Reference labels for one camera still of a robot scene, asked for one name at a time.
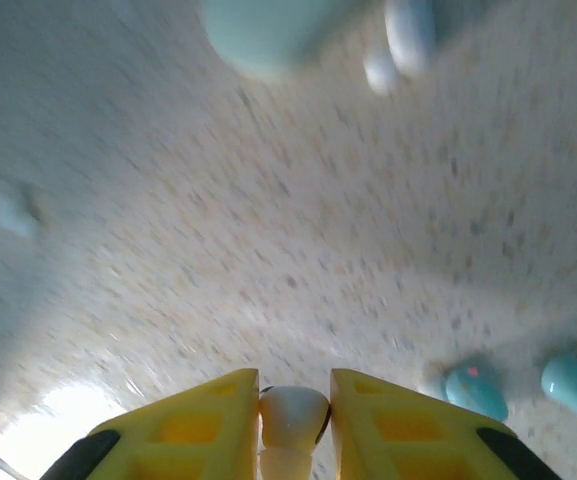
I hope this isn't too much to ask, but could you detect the teal earbuds charging case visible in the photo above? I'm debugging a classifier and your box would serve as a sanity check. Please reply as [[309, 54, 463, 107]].
[[202, 0, 322, 84]]

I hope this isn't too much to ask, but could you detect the white earbuds charging case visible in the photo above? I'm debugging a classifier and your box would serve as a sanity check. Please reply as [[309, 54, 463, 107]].
[[362, 0, 438, 96]]

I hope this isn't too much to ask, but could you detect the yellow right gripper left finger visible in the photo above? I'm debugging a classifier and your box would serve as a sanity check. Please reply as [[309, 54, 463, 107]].
[[42, 368, 261, 480]]

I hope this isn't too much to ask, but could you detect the light blue wireless earbud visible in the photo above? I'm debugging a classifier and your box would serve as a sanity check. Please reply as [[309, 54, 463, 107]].
[[420, 355, 511, 422], [540, 352, 577, 422]]

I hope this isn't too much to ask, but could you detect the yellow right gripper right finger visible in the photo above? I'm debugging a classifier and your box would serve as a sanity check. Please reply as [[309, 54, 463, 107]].
[[330, 368, 564, 480]]

